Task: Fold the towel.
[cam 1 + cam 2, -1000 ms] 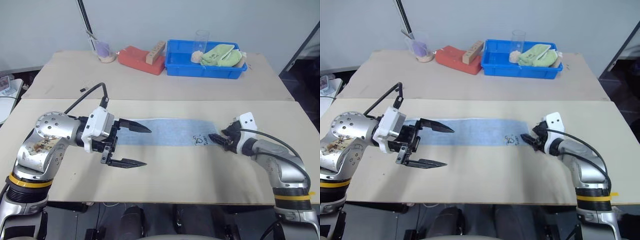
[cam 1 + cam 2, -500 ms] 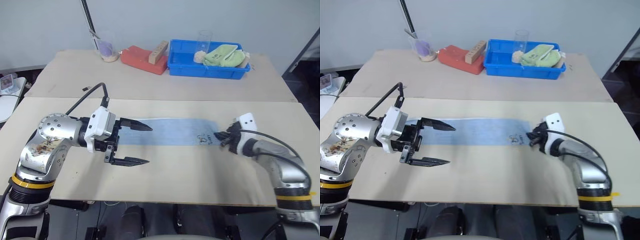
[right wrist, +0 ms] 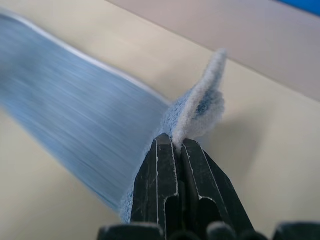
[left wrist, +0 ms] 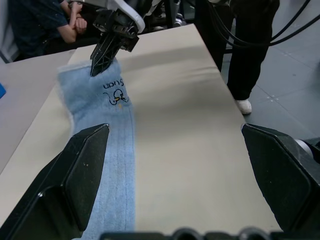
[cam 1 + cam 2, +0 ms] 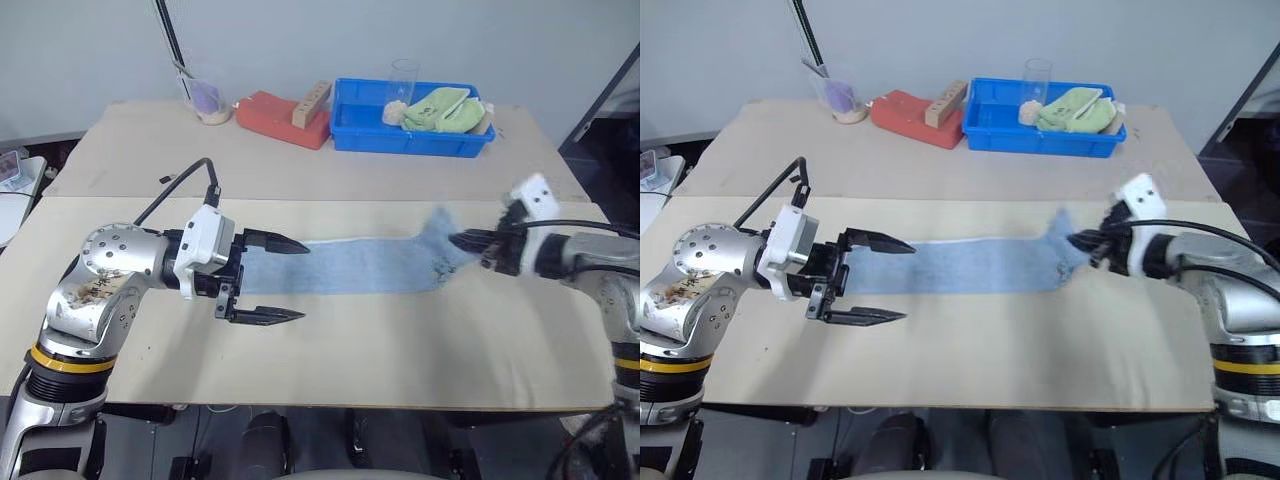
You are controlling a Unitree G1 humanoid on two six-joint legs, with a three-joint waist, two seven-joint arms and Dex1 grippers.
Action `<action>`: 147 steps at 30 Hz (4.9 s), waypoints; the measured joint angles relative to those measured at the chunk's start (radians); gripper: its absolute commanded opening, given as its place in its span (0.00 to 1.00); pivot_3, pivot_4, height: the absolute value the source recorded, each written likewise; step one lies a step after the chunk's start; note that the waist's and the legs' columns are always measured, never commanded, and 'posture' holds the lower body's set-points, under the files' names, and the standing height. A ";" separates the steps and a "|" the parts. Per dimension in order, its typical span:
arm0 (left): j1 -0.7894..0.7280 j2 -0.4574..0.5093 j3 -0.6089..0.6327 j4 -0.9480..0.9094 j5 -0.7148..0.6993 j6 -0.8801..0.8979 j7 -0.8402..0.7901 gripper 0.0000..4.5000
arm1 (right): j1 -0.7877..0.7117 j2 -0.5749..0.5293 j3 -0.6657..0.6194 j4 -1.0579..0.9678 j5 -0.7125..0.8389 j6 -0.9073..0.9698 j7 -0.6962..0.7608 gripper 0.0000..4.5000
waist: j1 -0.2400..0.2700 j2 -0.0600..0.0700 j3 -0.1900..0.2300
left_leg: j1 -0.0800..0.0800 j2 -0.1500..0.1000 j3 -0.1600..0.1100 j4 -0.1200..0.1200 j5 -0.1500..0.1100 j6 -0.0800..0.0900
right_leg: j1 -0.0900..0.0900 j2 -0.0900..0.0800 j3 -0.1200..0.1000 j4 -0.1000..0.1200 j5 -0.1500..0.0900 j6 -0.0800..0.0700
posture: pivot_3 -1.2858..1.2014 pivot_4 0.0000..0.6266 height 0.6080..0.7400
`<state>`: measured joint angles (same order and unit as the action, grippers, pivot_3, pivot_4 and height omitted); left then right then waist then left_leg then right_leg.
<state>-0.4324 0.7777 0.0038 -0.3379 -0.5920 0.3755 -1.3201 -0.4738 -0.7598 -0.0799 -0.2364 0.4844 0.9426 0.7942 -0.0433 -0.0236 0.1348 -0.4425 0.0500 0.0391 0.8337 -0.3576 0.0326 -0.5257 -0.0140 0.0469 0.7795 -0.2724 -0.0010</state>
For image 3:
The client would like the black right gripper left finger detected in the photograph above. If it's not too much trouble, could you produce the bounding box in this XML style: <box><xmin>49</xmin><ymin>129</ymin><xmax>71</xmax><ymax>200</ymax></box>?
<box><xmin>130</xmin><ymin>132</ymin><xmax>184</xmax><ymax>233</ymax></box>

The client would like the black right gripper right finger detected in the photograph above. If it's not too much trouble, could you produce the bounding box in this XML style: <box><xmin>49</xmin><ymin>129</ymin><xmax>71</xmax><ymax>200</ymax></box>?
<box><xmin>180</xmin><ymin>138</ymin><xmax>256</xmax><ymax>235</ymax></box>

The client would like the light blue towel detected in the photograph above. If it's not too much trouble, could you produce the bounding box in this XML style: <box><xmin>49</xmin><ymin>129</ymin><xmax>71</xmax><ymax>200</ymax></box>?
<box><xmin>0</xmin><ymin>7</ymin><xmax>228</xmax><ymax>224</ymax></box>

